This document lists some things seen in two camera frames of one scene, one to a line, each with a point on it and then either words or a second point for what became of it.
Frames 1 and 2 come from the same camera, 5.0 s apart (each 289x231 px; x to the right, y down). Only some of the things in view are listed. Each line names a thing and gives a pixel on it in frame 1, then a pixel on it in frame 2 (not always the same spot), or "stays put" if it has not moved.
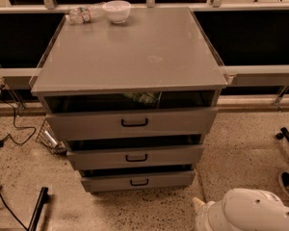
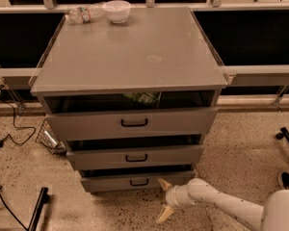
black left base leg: (39, 205) stays put
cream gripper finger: (197, 202) → (165, 185)
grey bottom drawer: (97, 181) stays put
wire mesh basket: (47, 138) stays put
